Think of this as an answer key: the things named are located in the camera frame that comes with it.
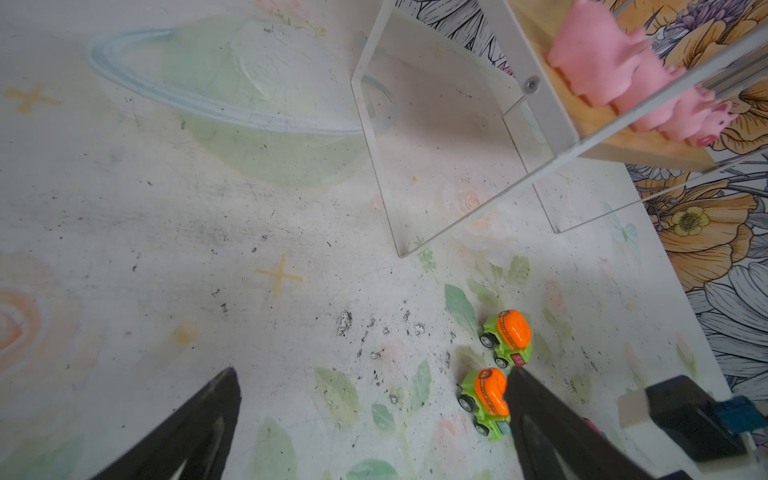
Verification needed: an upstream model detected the pink pig toy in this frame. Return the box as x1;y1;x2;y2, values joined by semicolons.
546;1;650;107
657;85;717;142
612;50;686;132
686;101;737;147

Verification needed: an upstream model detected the bamboo two-tier shelf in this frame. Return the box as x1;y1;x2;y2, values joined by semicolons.
352;1;767;258

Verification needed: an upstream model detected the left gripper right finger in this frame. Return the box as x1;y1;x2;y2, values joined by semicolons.
505;368;651;479

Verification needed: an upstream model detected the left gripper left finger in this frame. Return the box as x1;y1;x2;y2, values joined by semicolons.
95;367;242;479

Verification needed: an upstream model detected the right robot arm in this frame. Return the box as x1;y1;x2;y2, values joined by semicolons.
618;376;767;479

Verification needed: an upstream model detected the green orange mixer truck toy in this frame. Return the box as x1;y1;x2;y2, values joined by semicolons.
457;367;511;442
479;310;533;370

